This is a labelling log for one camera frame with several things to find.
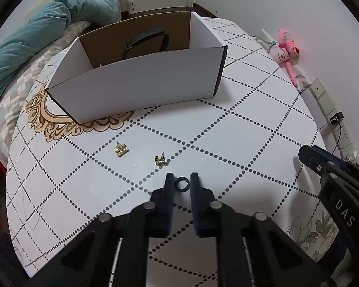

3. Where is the gold earring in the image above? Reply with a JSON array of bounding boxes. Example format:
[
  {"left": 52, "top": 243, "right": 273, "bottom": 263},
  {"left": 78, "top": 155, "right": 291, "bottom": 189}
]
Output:
[
  {"left": 115, "top": 142, "right": 129, "bottom": 157},
  {"left": 154, "top": 152, "right": 169, "bottom": 167}
]

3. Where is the teal duvet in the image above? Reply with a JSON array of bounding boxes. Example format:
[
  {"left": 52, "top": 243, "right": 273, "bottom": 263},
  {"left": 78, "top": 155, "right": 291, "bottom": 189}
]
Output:
[{"left": 0, "top": 0, "right": 121, "bottom": 98}]

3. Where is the pink panther plush toy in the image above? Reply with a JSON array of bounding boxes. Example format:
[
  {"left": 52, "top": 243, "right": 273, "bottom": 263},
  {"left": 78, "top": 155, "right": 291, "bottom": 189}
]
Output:
[{"left": 268, "top": 28, "right": 300, "bottom": 88}]

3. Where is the white power strip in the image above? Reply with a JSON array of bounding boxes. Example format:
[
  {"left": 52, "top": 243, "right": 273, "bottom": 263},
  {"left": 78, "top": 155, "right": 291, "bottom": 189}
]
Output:
[{"left": 302, "top": 77, "right": 358, "bottom": 163}]

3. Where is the black smartwatch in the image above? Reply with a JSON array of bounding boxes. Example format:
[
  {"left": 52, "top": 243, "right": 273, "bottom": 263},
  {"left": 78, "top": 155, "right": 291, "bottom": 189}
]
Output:
[{"left": 122, "top": 27, "right": 171, "bottom": 61}]

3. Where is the white cardboard box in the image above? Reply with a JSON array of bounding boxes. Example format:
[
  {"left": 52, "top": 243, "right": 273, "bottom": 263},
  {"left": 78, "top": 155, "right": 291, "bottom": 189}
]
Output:
[{"left": 46, "top": 11, "right": 228, "bottom": 124}]

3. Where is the checkered patterned pillow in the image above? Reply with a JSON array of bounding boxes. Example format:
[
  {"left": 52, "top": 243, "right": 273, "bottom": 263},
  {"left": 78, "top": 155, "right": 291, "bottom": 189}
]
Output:
[{"left": 0, "top": 19, "right": 92, "bottom": 162}]

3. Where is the black ring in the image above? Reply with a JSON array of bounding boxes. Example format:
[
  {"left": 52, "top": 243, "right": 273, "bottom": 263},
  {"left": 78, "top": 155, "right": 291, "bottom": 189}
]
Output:
[{"left": 174, "top": 176, "right": 190, "bottom": 193}]

